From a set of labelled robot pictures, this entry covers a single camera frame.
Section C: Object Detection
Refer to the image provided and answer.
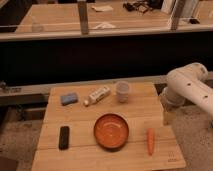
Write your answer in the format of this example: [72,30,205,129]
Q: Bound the white paper on back table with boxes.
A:
[91,5,113,12]

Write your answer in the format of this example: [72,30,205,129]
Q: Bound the orange ceramic bowl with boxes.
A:
[93,113,129,150]

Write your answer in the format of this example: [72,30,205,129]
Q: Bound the grey metal post right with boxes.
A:
[170,0,186,30]

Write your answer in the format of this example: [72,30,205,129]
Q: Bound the black cables pile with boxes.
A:
[122,0,164,14]

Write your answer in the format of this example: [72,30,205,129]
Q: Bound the orange carrot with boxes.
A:
[147,128,155,156]

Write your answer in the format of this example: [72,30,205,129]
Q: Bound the blue sponge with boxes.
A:
[60,93,78,106]

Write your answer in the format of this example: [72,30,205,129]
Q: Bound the translucent plastic cup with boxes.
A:
[116,81,130,103]

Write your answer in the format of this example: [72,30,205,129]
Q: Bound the small black object back table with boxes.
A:
[189,18,200,24]

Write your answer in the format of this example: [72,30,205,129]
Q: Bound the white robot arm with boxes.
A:
[159,62,213,125]

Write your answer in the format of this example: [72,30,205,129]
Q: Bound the black rectangular remote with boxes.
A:
[59,126,70,150]

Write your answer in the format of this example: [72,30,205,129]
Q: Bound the grey metal post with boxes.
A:
[170,0,186,30]
[77,0,89,34]

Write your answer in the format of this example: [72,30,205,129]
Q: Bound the crumpled white paper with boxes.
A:
[92,22,116,30]

